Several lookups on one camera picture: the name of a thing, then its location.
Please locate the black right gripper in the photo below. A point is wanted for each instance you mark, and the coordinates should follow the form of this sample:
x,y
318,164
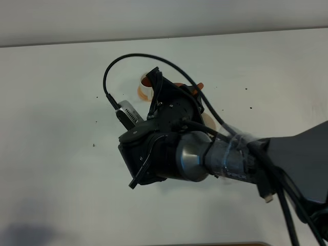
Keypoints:
x,y
172,103

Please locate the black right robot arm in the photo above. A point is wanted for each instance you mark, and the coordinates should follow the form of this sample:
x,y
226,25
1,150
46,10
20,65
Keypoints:
x,y
175,143

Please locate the beige teapot coaster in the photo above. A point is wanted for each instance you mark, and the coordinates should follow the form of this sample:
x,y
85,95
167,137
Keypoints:
x,y
209,121

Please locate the far orange coaster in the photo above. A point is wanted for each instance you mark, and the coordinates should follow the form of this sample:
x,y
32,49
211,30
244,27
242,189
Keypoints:
x,y
145,97

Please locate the far white teacup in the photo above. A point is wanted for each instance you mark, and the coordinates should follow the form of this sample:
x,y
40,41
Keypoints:
x,y
145,84

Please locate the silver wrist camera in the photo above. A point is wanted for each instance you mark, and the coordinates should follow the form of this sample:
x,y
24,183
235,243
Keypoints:
x,y
127,115

